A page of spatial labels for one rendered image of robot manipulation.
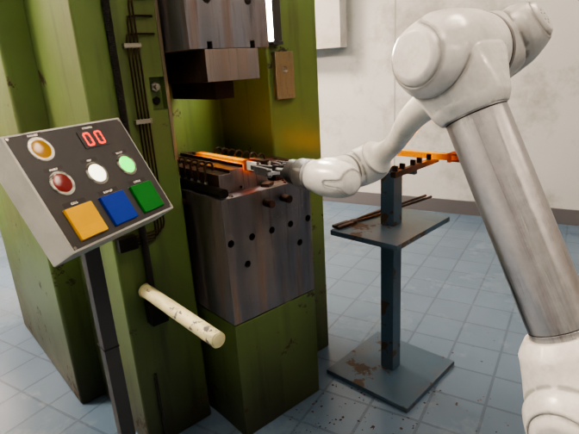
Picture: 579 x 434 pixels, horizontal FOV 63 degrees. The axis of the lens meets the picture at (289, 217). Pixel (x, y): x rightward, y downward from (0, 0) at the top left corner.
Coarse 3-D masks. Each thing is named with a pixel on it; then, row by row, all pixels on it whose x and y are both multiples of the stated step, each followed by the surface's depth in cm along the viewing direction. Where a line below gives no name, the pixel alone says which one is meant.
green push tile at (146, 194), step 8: (136, 184) 119; (144, 184) 121; (152, 184) 123; (136, 192) 118; (144, 192) 120; (152, 192) 122; (136, 200) 117; (144, 200) 119; (152, 200) 121; (160, 200) 123; (144, 208) 117; (152, 208) 120
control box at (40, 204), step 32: (64, 128) 110; (96, 128) 118; (0, 160) 98; (32, 160) 99; (64, 160) 106; (96, 160) 113; (32, 192) 97; (64, 192) 102; (96, 192) 109; (128, 192) 117; (160, 192) 126; (32, 224) 100; (64, 224) 99; (128, 224) 112; (64, 256) 99
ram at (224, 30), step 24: (168, 0) 140; (192, 0) 135; (216, 0) 140; (240, 0) 146; (264, 0) 151; (168, 24) 143; (192, 24) 137; (216, 24) 142; (240, 24) 147; (264, 24) 153; (168, 48) 147; (192, 48) 138; (216, 48) 144
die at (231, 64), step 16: (240, 48) 149; (256, 48) 153; (176, 64) 155; (192, 64) 148; (208, 64) 143; (224, 64) 146; (240, 64) 150; (256, 64) 154; (176, 80) 158; (192, 80) 150; (208, 80) 144; (224, 80) 147
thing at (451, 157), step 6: (402, 150) 190; (408, 150) 190; (402, 156) 190; (408, 156) 188; (414, 156) 186; (420, 156) 184; (438, 156) 179; (444, 156) 178; (450, 156) 175; (456, 156) 175; (450, 162) 176
